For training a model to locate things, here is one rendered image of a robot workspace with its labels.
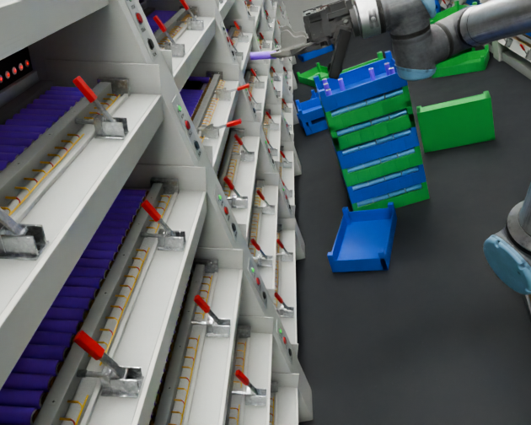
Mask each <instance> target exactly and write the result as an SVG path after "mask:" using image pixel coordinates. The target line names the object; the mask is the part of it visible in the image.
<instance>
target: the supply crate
mask: <svg viewBox="0 0 531 425"><path fill-rule="evenodd" d="M385 57H386V58H385V59H383V60H380V61H377V62H373V63H370V64H367V65H365V66H362V67H359V68H356V69H353V70H351V71H348V72H345V73H341V74H340V76H339V78H343V82H344V85H345V88H346V90H343V91H341V89H340V85H339V83H338V79H339V78H338V79H333V78H327V82H328V84H329V87H330V89H331V92H332V95H329V96H326V93H325V88H324V85H323V82H322V80H321V81H319V75H317V76H314V82H315V85H316V89H317V91H318V95H319V98H320V101H321V104H322V106H323V108H324V112H328V111H331V110H335V109H338V108H341V107H343V106H346V105H350V104H353V103H356V102H358V101H361V100H365V99H368V98H371V97H373V96H376V95H379V94H383V93H386V92H389V91H391V90H394V89H398V88H401V87H404V86H406V85H408V83H407V80H404V79H402V78H400V77H399V76H398V73H397V70H396V66H395V60H394V59H393V58H392V55H391V51H386V52H385ZM386 62H389V65H390V67H393V68H394V72H395V73H393V74H390V75H389V76H387V75H386V71H385V67H384V64H385V63H386ZM371 67H373V69H374V73H375V77H376V80H373V81H371V78H370V74H369V71H368V69H369V68H371Z"/></svg>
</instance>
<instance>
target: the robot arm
mask: <svg viewBox="0 0 531 425"><path fill-rule="evenodd" d="M435 16H436V4H435V0H354V6H353V4H352V3H351V0H339V1H336V2H333V3H329V4H326V5H324V4H322V5H319V6H316V7H314V8H310V9H307V10H304V11H303V22H304V28H305V31H306V33H305V32H303V31H299V32H293V31H292V29H291V28H290V27H289V26H283V27H282V29H281V47H278V48H276V49H275V50H273V51H276V52H273V53H271V54H270V55H271V56H272V57H276V58H283V57H289V56H297V55H301V54H304V53H308V52H311V51H316V50H320V49H323V48H325V47H327V46H330V45H331V44H335V49H334V52H333V56H332V59H331V62H330V63H329V65H328V68H327V69H328V73H329V78H333V79H338V78H339V76H340V74H341V72H342V69H343V66H342V64H343V61H344V58H345V54H346V50H347V47H348V44H349V40H350V38H351V29H352V31H353V34H354V37H358V36H360V34H361V36H362V38H363V39H366V38H368V37H371V36H374V35H379V34H382V33H385V32H390V36H391V41H392V47H393V52H394V60H395V66H396V70H397V73H398V76H399V77H400V78H402V79H404V80H408V81H417V80H422V79H425V78H429V77H431V76H432V75H433V74H434V73H435V72H436V70H437V67H436V66H435V65H436V64H438V63H439V62H442V61H444V60H446V59H447V58H449V57H451V56H453V55H455V54H457V53H459V52H461V51H463V50H466V49H469V48H472V47H476V46H482V45H484V44H485V43H489V42H492V41H496V40H502V39H506V38H509V37H513V36H516V35H522V34H526V33H529V32H531V0H491V1H489V2H486V3H482V4H480V5H470V6H467V7H464V8H461V9H460V10H459V11H458V12H456V13H453V14H451V15H449V16H447V17H446V18H444V19H441V20H439V21H437V22H436V23H434V24H430V19H433V18H434V17H435ZM345 19H348V21H347V22H346V23H344V20H345ZM306 34H308V37H307V36H306ZM337 36H338V37H337ZM483 249H484V253H485V258H486V259H487V261H488V263H489V265H490V266H491V268H492V269H493V271H494V273H495V274H496V275H497V276H498V277H499V278H500V279H501V280H502V281H503V282H504V283H505V284H506V285H507V286H508V287H509V288H512V289H513V290H514V291H516V292H518V293H521V294H531V183H530V186H529V188H528V192H527V195H526V197H525V200H524V201H522V202H520V203H519V204H517V205H516V206H515V207H514V208H513V209H512V210H511V212H510V213H509V215H508V218H507V222H506V225H505V227H504V228H503V229H502V230H501V231H499V232H498V233H496V234H493V235H491V236H490V238H488V239H487V240H486V241H485V243H484V247H483Z"/></svg>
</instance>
